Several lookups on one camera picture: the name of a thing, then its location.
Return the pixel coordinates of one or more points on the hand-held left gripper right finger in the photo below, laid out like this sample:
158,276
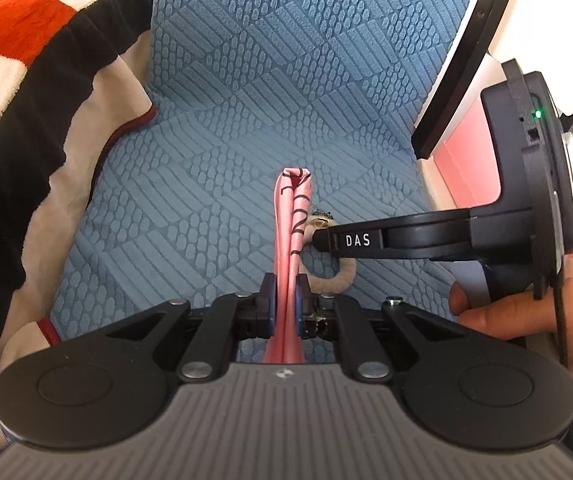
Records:
298,310

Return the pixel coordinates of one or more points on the cream padded ledge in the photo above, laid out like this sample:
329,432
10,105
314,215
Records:
431,180

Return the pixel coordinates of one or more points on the white folding chair black frame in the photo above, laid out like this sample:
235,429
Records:
446,110

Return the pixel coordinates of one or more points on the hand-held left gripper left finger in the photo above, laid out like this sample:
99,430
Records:
267,307

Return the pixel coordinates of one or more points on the pink cardboard box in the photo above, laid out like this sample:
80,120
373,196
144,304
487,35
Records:
466,160

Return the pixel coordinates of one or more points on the blue textured seat cushion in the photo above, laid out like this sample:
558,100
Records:
246,85

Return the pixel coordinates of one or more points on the red black white striped blanket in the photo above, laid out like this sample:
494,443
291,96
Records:
16,20

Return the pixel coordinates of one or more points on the person's right hand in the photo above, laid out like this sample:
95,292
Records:
541,325

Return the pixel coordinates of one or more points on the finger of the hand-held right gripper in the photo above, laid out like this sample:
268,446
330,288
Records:
406,240

